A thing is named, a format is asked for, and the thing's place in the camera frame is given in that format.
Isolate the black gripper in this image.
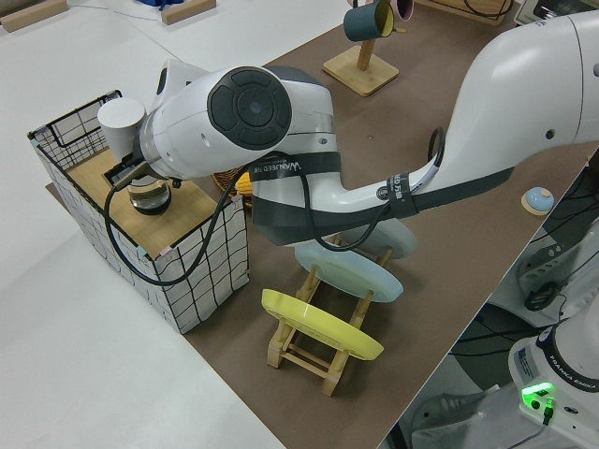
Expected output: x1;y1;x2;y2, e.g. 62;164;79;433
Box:
103;153;184;189

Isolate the brown wicker basket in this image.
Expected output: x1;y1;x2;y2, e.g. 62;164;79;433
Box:
212;168;256;196

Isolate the wooden block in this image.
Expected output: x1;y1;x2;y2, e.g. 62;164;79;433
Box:
0;0;69;33
160;0;218;24

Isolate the light blue plate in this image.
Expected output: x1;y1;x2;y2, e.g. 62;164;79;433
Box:
294;245;404;305

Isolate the yellow plate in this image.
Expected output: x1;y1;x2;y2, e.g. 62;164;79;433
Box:
260;288;386;362

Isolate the wooden mug rack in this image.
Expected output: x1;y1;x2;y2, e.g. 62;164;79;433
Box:
321;0;402;98

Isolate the grey plate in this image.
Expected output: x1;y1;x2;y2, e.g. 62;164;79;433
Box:
359;220;418;261

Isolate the brown table mat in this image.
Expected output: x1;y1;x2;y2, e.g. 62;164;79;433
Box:
44;0;599;449

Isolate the dark blue mug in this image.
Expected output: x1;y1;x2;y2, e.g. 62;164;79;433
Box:
343;0;397;43

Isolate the wooden plate rack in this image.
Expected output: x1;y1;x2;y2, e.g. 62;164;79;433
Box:
266;233;394;398

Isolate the wooden cabinet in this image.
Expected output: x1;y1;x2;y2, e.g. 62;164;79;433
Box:
414;0;515;26

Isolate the white toaster oven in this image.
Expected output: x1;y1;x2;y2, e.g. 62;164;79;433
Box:
513;0;570;27

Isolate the wire and wood shelf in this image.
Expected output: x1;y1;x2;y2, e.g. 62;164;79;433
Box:
26;88;250;336

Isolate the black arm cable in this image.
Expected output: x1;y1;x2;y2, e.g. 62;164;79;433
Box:
103;126;446;285

